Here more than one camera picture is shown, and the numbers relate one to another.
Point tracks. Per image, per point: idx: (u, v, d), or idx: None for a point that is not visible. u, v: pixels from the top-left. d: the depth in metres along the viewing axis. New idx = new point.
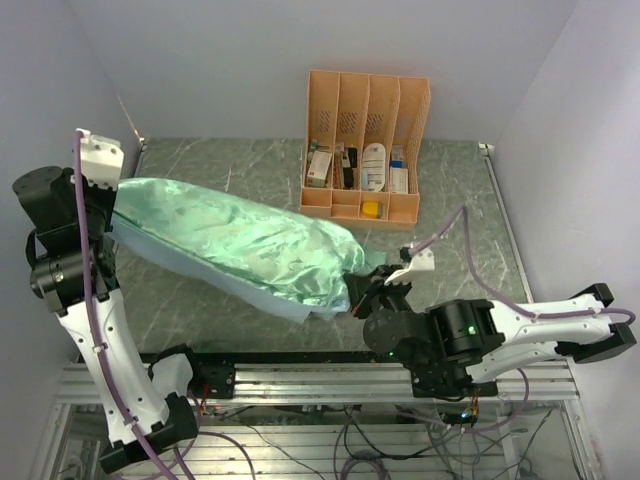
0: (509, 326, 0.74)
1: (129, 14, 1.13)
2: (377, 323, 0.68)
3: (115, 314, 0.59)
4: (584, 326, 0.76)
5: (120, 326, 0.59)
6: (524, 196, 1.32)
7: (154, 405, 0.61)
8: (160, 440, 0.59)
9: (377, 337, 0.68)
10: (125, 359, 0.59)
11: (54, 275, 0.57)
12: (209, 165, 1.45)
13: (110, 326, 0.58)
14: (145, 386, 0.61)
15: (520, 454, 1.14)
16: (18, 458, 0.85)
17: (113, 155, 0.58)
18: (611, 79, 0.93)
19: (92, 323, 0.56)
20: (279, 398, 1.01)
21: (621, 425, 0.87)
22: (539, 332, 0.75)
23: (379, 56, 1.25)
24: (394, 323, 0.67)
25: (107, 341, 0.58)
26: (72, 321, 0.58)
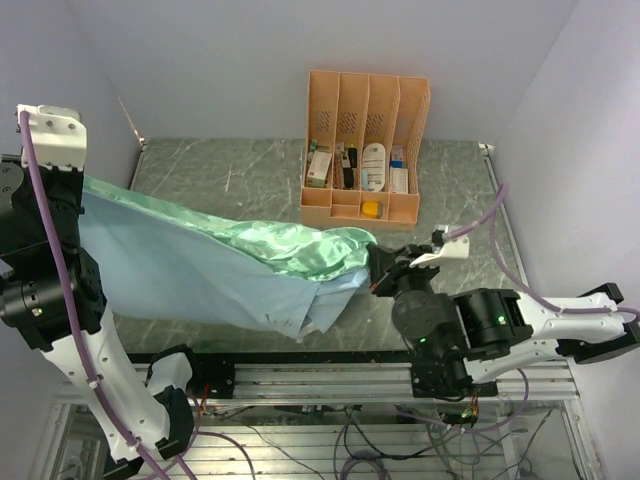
0: (536, 318, 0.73)
1: (129, 14, 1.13)
2: (414, 306, 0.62)
3: (109, 338, 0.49)
4: (601, 323, 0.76)
5: (116, 353, 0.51)
6: (525, 196, 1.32)
7: (155, 424, 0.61)
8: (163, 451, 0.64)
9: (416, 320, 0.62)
10: (124, 389, 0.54)
11: (29, 304, 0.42)
12: (209, 165, 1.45)
13: (104, 357, 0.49)
14: (146, 408, 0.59)
15: (520, 454, 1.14)
16: (18, 458, 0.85)
17: (73, 132, 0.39)
18: (611, 79, 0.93)
19: (82, 357, 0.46)
20: (279, 399, 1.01)
21: (621, 425, 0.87)
22: (565, 326, 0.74)
23: (379, 56, 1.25)
24: (434, 308, 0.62)
25: (103, 373, 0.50)
26: (60, 354, 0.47)
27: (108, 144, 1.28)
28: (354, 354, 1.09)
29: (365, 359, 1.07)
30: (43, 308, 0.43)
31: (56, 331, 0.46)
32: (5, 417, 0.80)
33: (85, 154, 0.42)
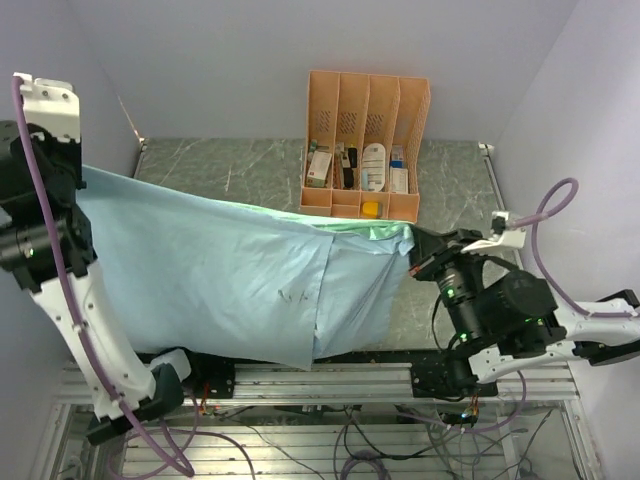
0: (567, 319, 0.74)
1: (130, 14, 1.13)
2: (520, 284, 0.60)
3: (97, 287, 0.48)
4: (623, 327, 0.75)
5: (102, 302, 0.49)
6: (525, 196, 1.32)
7: (142, 382, 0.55)
8: (148, 410, 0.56)
9: (524, 296, 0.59)
10: (107, 340, 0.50)
11: (21, 249, 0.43)
12: (209, 165, 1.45)
13: (90, 303, 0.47)
14: (133, 365, 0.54)
15: (520, 454, 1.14)
16: (18, 458, 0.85)
17: (65, 102, 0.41)
18: (611, 79, 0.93)
19: (68, 301, 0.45)
20: (279, 399, 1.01)
21: (622, 425, 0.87)
22: (592, 328, 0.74)
23: (379, 56, 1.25)
24: (535, 286, 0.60)
25: (88, 318, 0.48)
26: (48, 299, 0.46)
27: (108, 144, 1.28)
28: (354, 354, 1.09)
29: (365, 359, 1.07)
30: (33, 252, 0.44)
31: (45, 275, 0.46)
32: (5, 417, 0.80)
33: (78, 126, 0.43)
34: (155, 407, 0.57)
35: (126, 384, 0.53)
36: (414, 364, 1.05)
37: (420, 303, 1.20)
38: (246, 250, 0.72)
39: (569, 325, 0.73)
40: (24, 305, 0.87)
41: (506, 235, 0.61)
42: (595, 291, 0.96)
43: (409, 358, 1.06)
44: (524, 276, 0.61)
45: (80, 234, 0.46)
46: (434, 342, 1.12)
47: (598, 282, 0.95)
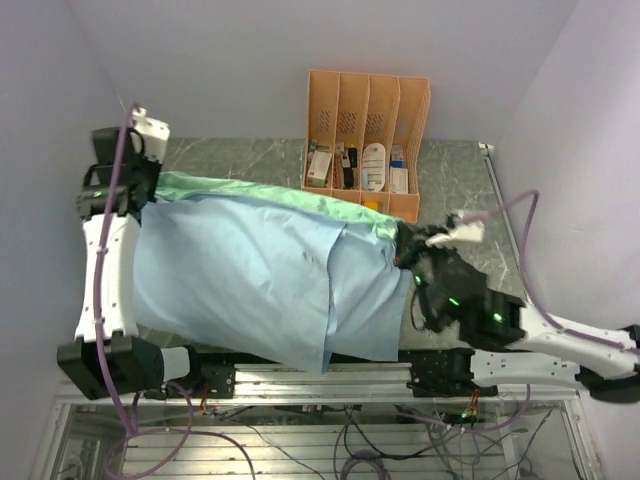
0: (536, 330, 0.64)
1: (129, 14, 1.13)
2: (451, 267, 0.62)
3: (128, 231, 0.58)
4: (608, 355, 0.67)
5: (126, 239, 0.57)
6: (525, 196, 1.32)
7: (128, 318, 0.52)
8: (114, 346, 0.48)
9: (449, 276, 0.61)
10: (119, 267, 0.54)
11: (93, 193, 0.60)
12: (209, 165, 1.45)
13: (116, 237, 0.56)
14: (125, 298, 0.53)
15: (520, 454, 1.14)
16: (19, 458, 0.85)
17: (160, 130, 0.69)
18: (611, 79, 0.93)
19: (103, 223, 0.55)
20: (279, 398, 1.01)
21: (622, 425, 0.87)
22: (559, 344, 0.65)
23: (379, 56, 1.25)
24: (472, 277, 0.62)
25: (110, 248, 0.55)
26: (90, 229, 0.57)
27: None
28: None
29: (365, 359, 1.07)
30: (99, 192, 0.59)
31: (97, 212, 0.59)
32: (6, 417, 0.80)
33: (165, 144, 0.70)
34: (123, 348, 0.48)
35: (114, 308, 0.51)
36: (413, 364, 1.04)
37: None
38: (260, 234, 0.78)
39: (532, 332, 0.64)
40: (25, 305, 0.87)
41: (460, 232, 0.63)
42: (595, 291, 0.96)
43: (409, 358, 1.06)
44: (466, 266, 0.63)
45: (135, 195, 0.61)
46: (434, 343, 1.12)
47: (598, 282, 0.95)
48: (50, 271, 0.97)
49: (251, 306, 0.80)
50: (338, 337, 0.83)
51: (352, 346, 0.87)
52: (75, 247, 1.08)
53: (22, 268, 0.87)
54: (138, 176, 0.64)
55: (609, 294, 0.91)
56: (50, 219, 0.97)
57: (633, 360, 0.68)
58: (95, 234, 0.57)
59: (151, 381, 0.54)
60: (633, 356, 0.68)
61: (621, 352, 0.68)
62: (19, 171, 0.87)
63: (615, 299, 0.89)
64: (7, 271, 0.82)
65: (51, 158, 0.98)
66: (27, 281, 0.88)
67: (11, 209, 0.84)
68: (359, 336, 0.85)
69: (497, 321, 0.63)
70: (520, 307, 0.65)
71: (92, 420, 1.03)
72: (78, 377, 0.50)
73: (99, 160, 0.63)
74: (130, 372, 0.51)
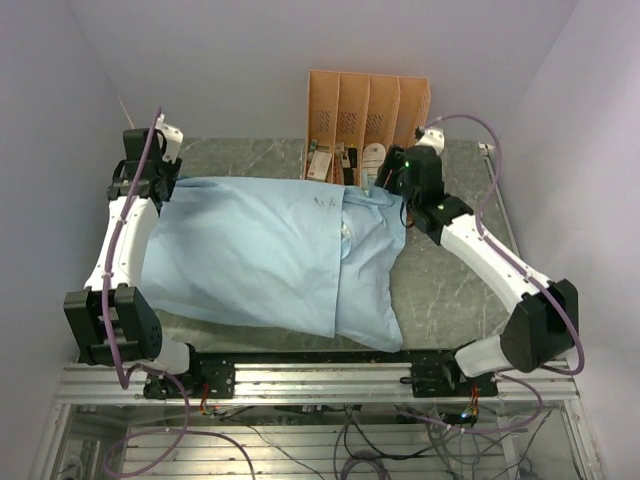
0: (459, 228, 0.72)
1: (129, 14, 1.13)
2: (420, 148, 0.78)
3: (146, 210, 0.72)
4: (506, 275, 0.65)
5: (144, 215, 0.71)
6: (525, 196, 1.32)
7: (132, 276, 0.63)
8: (118, 294, 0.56)
9: (414, 151, 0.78)
10: (135, 236, 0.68)
11: (122, 182, 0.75)
12: (209, 165, 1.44)
13: (136, 213, 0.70)
14: (133, 261, 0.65)
15: (520, 454, 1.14)
16: (18, 459, 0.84)
17: (174, 133, 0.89)
18: (611, 79, 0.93)
19: (127, 200, 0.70)
20: (279, 398, 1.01)
21: (622, 425, 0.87)
22: (471, 244, 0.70)
23: (379, 56, 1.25)
24: (430, 156, 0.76)
25: (129, 220, 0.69)
26: (115, 207, 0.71)
27: (108, 144, 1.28)
28: (354, 354, 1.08)
29: (365, 359, 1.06)
30: (127, 181, 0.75)
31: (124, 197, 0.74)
32: (6, 417, 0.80)
33: (177, 146, 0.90)
34: (125, 296, 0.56)
35: (122, 266, 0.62)
36: (413, 364, 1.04)
37: (421, 303, 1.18)
38: (282, 209, 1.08)
39: (455, 227, 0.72)
40: (25, 304, 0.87)
41: (426, 136, 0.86)
42: (594, 291, 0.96)
43: (410, 358, 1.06)
44: (432, 150, 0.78)
45: (156, 186, 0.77)
46: (434, 342, 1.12)
47: (597, 282, 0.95)
48: (49, 271, 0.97)
49: (275, 249, 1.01)
50: (348, 278, 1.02)
51: (352, 296, 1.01)
52: (74, 247, 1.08)
53: (22, 267, 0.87)
54: (160, 173, 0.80)
55: (609, 294, 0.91)
56: (50, 219, 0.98)
57: (528, 290, 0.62)
58: (118, 211, 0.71)
59: (146, 345, 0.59)
60: (536, 286, 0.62)
61: (524, 279, 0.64)
62: (20, 172, 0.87)
63: (614, 299, 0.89)
64: (8, 271, 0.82)
65: (51, 158, 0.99)
66: (27, 281, 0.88)
67: (12, 209, 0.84)
68: (360, 284, 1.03)
69: (438, 209, 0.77)
70: (464, 212, 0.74)
71: (92, 421, 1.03)
72: (81, 328, 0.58)
73: (129, 157, 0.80)
74: (128, 327, 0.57)
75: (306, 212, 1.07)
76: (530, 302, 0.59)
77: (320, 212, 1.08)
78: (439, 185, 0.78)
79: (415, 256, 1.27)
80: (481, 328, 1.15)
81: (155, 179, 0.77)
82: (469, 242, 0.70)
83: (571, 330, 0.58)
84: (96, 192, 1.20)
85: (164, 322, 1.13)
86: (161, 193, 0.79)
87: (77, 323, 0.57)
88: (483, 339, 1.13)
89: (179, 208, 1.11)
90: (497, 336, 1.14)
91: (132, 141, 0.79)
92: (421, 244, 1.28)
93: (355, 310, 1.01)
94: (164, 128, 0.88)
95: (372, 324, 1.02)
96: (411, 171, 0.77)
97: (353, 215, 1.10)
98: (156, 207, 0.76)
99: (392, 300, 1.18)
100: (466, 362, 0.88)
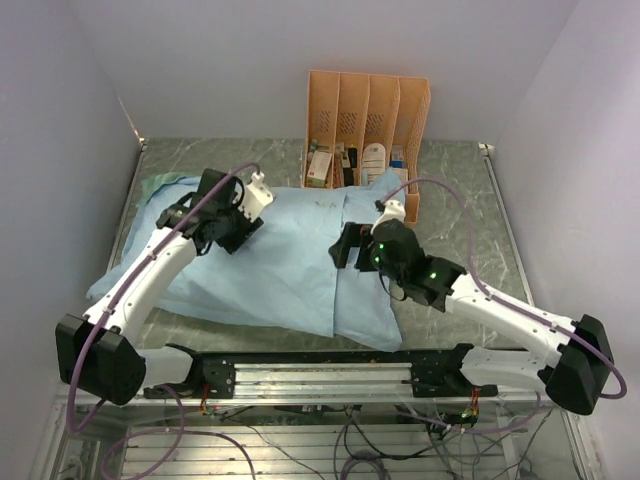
0: (463, 290, 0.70)
1: (129, 14, 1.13)
2: (387, 224, 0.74)
3: (182, 252, 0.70)
4: (533, 331, 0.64)
5: (176, 256, 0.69)
6: (525, 196, 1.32)
7: (132, 319, 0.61)
8: (103, 340, 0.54)
9: (382, 230, 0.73)
10: (156, 278, 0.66)
11: (176, 211, 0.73)
12: (209, 165, 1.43)
13: (169, 251, 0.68)
14: (141, 303, 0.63)
15: (520, 454, 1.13)
16: (18, 459, 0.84)
17: (264, 195, 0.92)
18: (610, 79, 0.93)
19: (168, 234, 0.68)
20: (279, 398, 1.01)
21: (622, 426, 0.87)
22: (482, 307, 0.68)
23: (379, 57, 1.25)
24: (401, 231, 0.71)
25: (159, 257, 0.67)
26: (157, 235, 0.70)
27: (108, 145, 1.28)
28: (353, 354, 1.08)
29: (364, 359, 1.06)
30: (181, 212, 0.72)
31: (171, 224, 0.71)
32: (6, 417, 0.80)
33: (260, 207, 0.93)
34: (109, 345, 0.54)
35: (126, 307, 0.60)
36: (413, 364, 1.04)
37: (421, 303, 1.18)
38: (283, 213, 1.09)
39: (458, 294, 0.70)
40: (25, 305, 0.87)
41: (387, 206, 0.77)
42: (594, 291, 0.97)
43: (409, 358, 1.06)
44: (399, 224, 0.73)
45: (203, 228, 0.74)
46: (434, 343, 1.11)
47: (597, 282, 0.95)
48: (50, 271, 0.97)
49: (278, 251, 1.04)
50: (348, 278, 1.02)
51: (351, 295, 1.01)
52: (73, 248, 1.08)
53: (22, 267, 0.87)
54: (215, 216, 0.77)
55: (609, 294, 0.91)
56: (50, 220, 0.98)
57: (562, 341, 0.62)
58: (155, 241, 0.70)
59: (115, 390, 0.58)
60: (566, 335, 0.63)
61: (551, 330, 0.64)
62: (20, 172, 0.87)
63: (613, 300, 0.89)
64: (9, 272, 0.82)
65: (51, 159, 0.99)
66: (28, 282, 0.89)
67: (13, 208, 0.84)
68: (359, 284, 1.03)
69: (430, 277, 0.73)
70: (458, 274, 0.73)
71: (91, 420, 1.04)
72: (64, 351, 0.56)
73: (198, 189, 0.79)
74: (105, 373, 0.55)
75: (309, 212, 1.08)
76: (567, 353, 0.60)
77: (319, 214, 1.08)
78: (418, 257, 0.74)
79: None
80: (481, 328, 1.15)
81: (204, 220, 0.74)
82: (479, 305, 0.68)
83: (609, 364, 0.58)
84: (96, 192, 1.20)
85: (163, 322, 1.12)
86: (206, 234, 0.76)
87: (62, 348, 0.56)
88: (483, 340, 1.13)
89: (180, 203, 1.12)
90: (497, 337, 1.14)
91: (210, 178, 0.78)
92: None
93: (353, 310, 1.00)
94: (259, 186, 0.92)
95: (371, 323, 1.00)
96: (387, 250, 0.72)
97: (352, 212, 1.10)
98: (194, 247, 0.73)
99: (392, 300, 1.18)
100: (480, 377, 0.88)
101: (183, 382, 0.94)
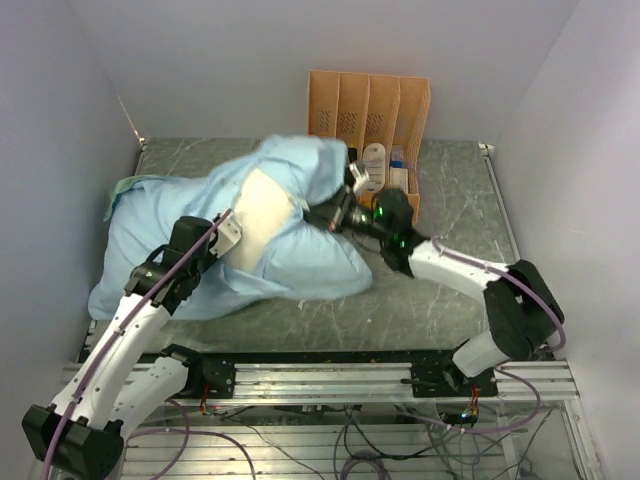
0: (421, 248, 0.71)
1: (128, 14, 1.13)
2: (392, 191, 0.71)
3: (151, 320, 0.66)
4: (470, 272, 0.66)
5: (146, 326, 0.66)
6: (525, 197, 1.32)
7: (103, 403, 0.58)
8: (71, 433, 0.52)
9: (387, 196, 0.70)
10: (127, 354, 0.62)
11: (147, 270, 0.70)
12: (209, 165, 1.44)
13: (137, 323, 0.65)
14: (113, 384, 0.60)
15: (520, 454, 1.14)
16: (19, 457, 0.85)
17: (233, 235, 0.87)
18: (612, 79, 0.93)
19: (135, 306, 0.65)
20: (278, 398, 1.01)
21: (621, 428, 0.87)
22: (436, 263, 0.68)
23: (379, 56, 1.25)
24: (402, 203, 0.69)
25: (127, 331, 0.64)
26: (125, 305, 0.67)
27: (108, 145, 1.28)
28: (354, 355, 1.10)
29: (365, 359, 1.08)
30: (152, 273, 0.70)
31: (140, 289, 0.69)
32: (8, 416, 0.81)
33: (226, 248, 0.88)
34: (76, 440, 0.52)
35: (94, 392, 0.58)
36: (413, 364, 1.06)
37: (420, 303, 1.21)
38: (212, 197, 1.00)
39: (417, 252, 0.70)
40: (28, 305, 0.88)
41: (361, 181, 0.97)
42: (595, 291, 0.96)
43: (409, 359, 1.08)
44: (405, 195, 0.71)
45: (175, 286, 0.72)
46: (434, 343, 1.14)
47: (598, 282, 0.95)
48: (52, 271, 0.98)
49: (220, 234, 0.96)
50: (303, 231, 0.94)
51: (299, 253, 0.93)
52: (75, 248, 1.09)
53: (24, 268, 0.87)
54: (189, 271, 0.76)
55: (609, 295, 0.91)
56: (52, 220, 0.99)
57: (490, 278, 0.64)
58: (123, 311, 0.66)
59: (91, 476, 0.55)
60: (494, 273, 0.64)
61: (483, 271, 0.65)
62: (21, 172, 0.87)
63: (612, 299, 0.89)
64: (11, 272, 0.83)
65: (51, 159, 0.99)
66: (30, 282, 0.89)
67: (14, 209, 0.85)
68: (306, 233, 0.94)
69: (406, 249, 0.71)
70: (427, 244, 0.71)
71: None
72: (35, 441, 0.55)
73: (170, 242, 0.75)
74: (77, 463, 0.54)
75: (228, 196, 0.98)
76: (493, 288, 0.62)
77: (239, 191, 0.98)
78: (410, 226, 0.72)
79: None
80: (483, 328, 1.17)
81: (176, 279, 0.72)
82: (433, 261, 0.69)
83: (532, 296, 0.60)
84: (96, 192, 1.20)
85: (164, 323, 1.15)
86: (179, 293, 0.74)
87: (32, 438, 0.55)
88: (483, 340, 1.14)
89: (125, 212, 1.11)
90: None
91: (182, 231, 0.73)
92: None
93: (308, 265, 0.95)
94: (227, 225, 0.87)
95: (333, 271, 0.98)
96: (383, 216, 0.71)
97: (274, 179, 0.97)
98: (165, 310, 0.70)
99: (390, 302, 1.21)
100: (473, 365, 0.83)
101: (184, 385, 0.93)
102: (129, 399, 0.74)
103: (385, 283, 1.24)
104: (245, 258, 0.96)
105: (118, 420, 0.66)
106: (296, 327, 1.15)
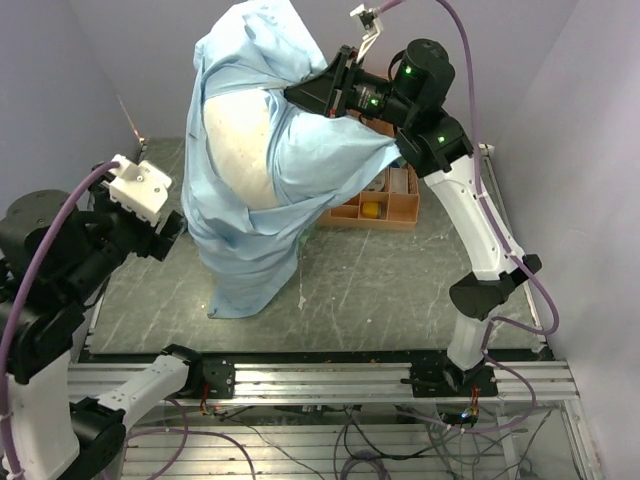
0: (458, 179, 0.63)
1: (128, 15, 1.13)
2: (426, 45, 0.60)
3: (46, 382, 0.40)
4: (491, 250, 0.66)
5: (39, 395, 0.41)
6: (525, 197, 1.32)
7: (51, 463, 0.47)
8: None
9: (419, 51, 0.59)
10: (42, 418, 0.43)
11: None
12: None
13: (22, 400, 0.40)
14: (46, 446, 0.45)
15: (520, 455, 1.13)
16: None
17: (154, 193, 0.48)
18: (611, 80, 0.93)
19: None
20: (279, 398, 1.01)
21: (620, 427, 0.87)
22: (465, 204, 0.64)
23: (379, 57, 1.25)
24: (440, 63, 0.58)
25: (18, 408, 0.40)
26: None
27: (108, 145, 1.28)
28: (354, 355, 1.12)
29: (365, 359, 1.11)
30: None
31: None
32: None
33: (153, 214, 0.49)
34: None
35: (32, 465, 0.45)
36: (413, 364, 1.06)
37: (420, 302, 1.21)
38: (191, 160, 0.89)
39: (452, 174, 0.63)
40: None
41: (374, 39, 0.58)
42: (595, 291, 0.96)
43: (409, 358, 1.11)
44: (443, 53, 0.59)
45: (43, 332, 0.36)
46: (434, 343, 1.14)
47: (598, 283, 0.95)
48: None
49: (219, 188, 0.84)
50: (293, 120, 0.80)
51: (306, 155, 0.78)
52: None
53: None
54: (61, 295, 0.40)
55: (609, 295, 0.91)
56: None
57: (506, 268, 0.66)
58: None
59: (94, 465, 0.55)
60: (512, 264, 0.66)
61: (505, 256, 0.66)
62: (21, 173, 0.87)
63: (612, 299, 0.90)
64: None
65: (51, 160, 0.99)
66: None
67: None
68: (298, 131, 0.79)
69: (435, 140, 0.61)
70: (463, 148, 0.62)
71: None
72: None
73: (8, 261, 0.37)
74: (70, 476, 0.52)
75: (204, 145, 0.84)
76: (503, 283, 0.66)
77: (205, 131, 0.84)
78: (437, 105, 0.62)
79: (415, 256, 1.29)
80: None
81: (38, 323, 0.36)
82: (462, 197, 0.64)
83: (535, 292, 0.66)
84: None
85: (164, 323, 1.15)
86: (56, 334, 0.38)
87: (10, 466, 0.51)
88: None
89: None
90: (497, 336, 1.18)
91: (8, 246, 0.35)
92: (421, 244, 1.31)
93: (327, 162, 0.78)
94: (138, 178, 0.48)
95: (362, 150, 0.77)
96: (413, 79, 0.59)
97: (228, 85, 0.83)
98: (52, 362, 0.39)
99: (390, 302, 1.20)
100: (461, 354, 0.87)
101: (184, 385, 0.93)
102: (128, 394, 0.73)
103: (385, 283, 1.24)
104: (262, 197, 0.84)
105: (118, 410, 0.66)
106: (296, 327, 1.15)
